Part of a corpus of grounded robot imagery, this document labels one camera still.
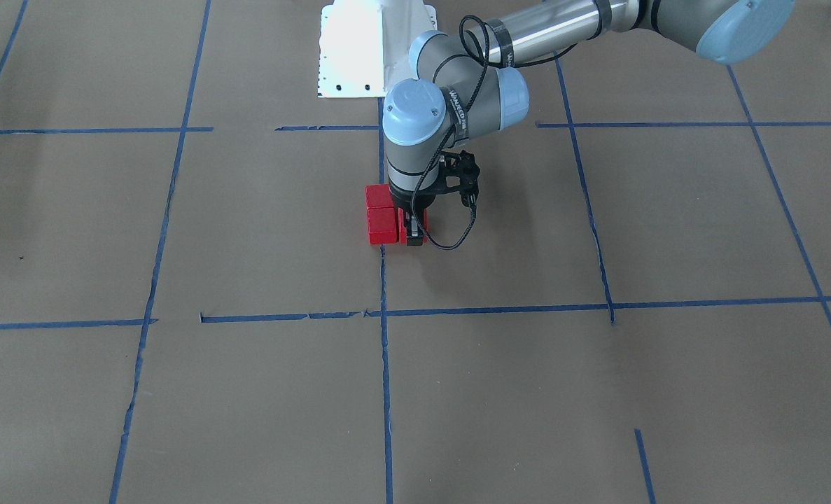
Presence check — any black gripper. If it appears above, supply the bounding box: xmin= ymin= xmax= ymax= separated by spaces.
xmin=389 ymin=185 xmax=435 ymax=246

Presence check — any red cube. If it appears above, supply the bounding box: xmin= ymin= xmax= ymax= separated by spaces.
xmin=396 ymin=208 xmax=428 ymax=245
xmin=365 ymin=184 xmax=396 ymax=209
xmin=366 ymin=207 xmax=399 ymax=246

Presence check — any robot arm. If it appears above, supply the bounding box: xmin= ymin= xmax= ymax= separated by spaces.
xmin=368 ymin=1 xmax=794 ymax=246

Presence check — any brown paper table cover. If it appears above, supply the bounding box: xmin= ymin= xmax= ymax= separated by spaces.
xmin=0 ymin=1 xmax=831 ymax=503

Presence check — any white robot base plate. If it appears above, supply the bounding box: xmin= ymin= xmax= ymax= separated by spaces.
xmin=317 ymin=1 xmax=438 ymax=99

